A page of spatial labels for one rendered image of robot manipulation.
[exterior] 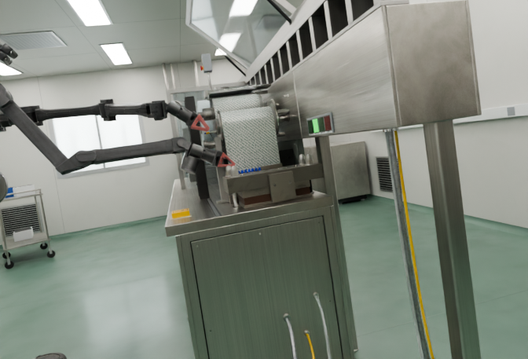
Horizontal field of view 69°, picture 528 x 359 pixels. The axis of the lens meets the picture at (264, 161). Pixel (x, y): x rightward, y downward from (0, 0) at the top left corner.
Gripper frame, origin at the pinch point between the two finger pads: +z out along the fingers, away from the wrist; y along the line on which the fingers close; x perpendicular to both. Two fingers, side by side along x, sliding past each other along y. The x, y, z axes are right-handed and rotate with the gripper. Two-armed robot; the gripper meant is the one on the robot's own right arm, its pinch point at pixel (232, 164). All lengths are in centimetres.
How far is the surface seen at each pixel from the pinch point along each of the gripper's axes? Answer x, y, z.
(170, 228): -30.4, 25.9, -17.2
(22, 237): -189, -429, -186
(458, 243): -1, 77, 56
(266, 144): 13.4, 0.3, 11.4
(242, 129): 16.2, 0.3, -1.5
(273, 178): -0.3, 22.0, 14.1
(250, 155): 6.2, 0.3, 6.0
